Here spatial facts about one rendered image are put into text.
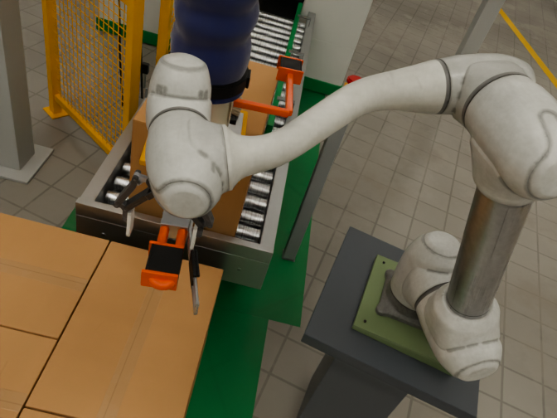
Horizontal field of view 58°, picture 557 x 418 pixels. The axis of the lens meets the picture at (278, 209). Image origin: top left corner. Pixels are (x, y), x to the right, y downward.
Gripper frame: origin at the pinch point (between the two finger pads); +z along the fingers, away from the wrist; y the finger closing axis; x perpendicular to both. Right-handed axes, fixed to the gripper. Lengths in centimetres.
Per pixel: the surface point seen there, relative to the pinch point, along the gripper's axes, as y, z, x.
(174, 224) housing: -1.7, 1.2, -5.1
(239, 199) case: -16, 34, -55
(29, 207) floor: 79, 108, -99
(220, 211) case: -11, 42, -55
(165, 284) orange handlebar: -3.5, 2.8, 10.5
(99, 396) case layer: 9, 54, 12
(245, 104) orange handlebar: -11, -1, -58
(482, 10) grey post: -171, 27, -321
